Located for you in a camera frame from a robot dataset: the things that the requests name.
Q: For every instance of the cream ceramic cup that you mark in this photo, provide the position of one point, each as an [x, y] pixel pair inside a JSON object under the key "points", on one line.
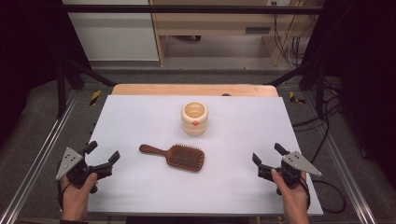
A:
{"points": [[194, 127]]}

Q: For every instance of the aluminium rail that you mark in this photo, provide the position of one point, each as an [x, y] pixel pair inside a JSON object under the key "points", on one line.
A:
{"points": [[40, 155], [345, 168]]}

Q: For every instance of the wooden table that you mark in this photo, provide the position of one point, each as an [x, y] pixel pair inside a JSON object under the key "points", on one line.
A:
{"points": [[174, 89]]}

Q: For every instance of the right yellow clamp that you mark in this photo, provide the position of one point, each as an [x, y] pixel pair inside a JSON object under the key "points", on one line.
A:
{"points": [[293, 97]]}

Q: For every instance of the yellow clamp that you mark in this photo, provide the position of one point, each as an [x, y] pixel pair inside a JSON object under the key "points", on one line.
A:
{"points": [[95, 97], [293, 97]]}

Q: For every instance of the black metal stand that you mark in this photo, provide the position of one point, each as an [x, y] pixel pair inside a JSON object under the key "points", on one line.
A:
{"points": [[61, 93], [320, 90]]}

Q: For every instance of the black curtain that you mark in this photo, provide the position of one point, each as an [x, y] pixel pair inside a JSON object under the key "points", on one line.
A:
{"points": [[367, 77], [28, 62]]}

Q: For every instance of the left yellow clamp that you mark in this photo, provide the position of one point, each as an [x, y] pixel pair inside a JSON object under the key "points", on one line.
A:
{"points": [[95, 97]]}

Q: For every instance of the white table board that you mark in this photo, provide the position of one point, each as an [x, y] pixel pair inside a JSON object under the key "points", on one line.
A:
{"points": [[149, 193]]}

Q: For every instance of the person's left hand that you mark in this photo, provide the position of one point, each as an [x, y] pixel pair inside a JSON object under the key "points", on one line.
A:
{"points": [[76, 200]]}

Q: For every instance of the person's right hand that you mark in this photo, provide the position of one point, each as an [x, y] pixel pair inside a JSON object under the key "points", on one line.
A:
{"points": [[294, 200]]}

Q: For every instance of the light wooden desk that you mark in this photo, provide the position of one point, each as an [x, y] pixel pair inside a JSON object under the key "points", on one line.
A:
{"points": [[211, 23]]}

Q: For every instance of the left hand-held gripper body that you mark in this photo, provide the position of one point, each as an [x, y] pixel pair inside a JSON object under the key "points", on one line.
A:
{"points": [[70, 161]]}

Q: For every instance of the brown wooden hairbrush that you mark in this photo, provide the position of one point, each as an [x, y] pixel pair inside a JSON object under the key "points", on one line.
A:
{"points": [[186, 157]]}

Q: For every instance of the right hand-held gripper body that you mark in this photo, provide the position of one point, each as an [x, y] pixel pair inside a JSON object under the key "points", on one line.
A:
{"points": [[297, 163]]}

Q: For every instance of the white cabinet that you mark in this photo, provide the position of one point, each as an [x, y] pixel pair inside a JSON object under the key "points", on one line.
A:
{"points": [[115, 37]]}

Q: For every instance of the black horizontal frame bar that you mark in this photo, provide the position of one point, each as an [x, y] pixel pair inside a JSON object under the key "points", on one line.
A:
{"points": [[186, 9]]}

